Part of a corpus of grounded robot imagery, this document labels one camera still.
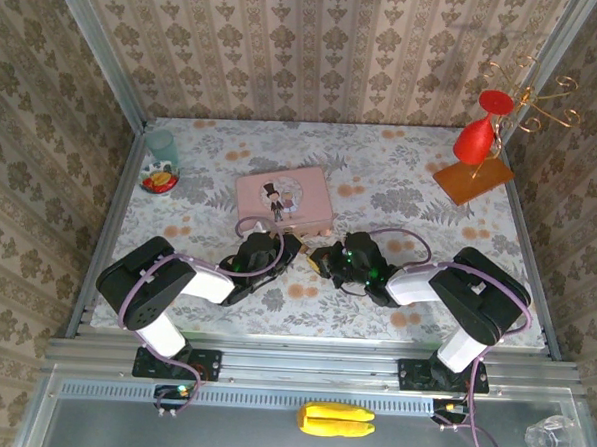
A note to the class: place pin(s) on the red wine glass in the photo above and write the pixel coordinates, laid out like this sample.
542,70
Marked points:
475,142

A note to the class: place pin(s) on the pink tin box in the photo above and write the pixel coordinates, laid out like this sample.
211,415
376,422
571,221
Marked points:
285,198

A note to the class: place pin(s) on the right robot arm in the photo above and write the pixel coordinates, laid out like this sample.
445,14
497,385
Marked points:
475,298

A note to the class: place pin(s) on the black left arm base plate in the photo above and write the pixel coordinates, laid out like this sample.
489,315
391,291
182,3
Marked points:
206,366

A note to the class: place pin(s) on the floral tablecloth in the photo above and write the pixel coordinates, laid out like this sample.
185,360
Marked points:
382,163

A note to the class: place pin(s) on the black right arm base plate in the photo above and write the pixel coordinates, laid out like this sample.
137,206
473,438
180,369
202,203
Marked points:
411,374

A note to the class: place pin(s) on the clear drinking glass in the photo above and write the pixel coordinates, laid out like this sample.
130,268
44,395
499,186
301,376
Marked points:
555,439

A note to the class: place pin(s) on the small plate with toy fruit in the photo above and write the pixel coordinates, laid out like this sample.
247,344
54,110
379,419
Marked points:
159,181

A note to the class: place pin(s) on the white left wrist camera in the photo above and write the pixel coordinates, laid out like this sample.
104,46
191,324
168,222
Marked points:
264,228

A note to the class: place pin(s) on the yellow toy bananas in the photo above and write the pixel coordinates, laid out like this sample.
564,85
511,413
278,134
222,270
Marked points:
335,421

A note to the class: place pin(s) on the aluminium front frame rail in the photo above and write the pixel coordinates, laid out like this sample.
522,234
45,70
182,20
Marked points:
311,359

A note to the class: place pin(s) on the green translucent plastic cup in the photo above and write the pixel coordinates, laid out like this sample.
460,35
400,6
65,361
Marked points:
162,148

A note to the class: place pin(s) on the aluminium frame post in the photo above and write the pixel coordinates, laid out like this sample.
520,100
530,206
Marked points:
95,42
555,62

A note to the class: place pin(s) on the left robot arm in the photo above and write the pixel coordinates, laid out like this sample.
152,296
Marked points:
150,286

